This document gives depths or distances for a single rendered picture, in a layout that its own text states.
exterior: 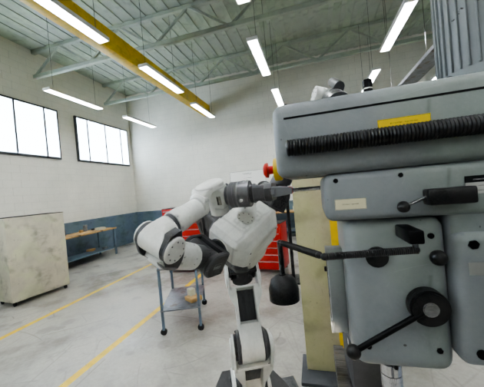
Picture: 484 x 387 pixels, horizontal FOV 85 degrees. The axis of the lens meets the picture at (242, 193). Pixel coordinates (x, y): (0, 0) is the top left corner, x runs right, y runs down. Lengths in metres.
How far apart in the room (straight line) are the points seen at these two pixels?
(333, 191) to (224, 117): 10.06
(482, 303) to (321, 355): 2.28
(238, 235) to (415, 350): 0.61
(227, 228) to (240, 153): 9.15
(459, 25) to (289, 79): 9.75
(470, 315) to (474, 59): 0.49
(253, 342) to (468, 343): 0.86
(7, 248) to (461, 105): 6.25
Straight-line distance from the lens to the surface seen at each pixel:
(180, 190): 11.01
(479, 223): 0.66
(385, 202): 0.59
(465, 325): 0.70
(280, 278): 0.66
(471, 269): 0.66
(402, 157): 0.59
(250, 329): 1.34
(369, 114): 0.59
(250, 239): 1.02
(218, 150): 10.41
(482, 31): 0.75
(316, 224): 2.44
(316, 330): 2.75
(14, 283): 6.40
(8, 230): 6.28
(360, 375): 1.23
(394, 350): 0.71
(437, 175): 0.62
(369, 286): 0.64
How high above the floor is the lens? 1.71
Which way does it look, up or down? 1 degrees down
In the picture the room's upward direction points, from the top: 5 degrees counter-clockwise
